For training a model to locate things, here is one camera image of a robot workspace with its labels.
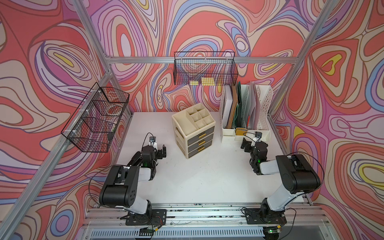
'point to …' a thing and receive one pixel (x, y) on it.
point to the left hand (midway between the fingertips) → (157, 145)
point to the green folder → (237, 119)
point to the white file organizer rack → (243, 110)
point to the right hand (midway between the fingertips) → (251, 142)
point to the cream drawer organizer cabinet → (194, 131)
